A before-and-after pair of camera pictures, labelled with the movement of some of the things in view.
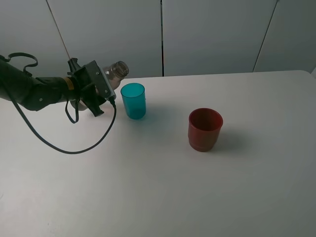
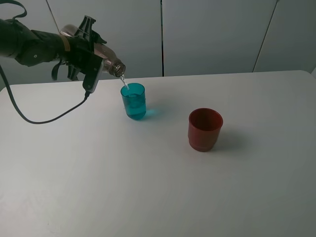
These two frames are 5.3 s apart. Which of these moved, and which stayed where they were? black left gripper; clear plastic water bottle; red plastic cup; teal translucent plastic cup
Moved: clear plastic water bottle; black left gripper
Stayed: red plastic cup; teal translucent plastic cup
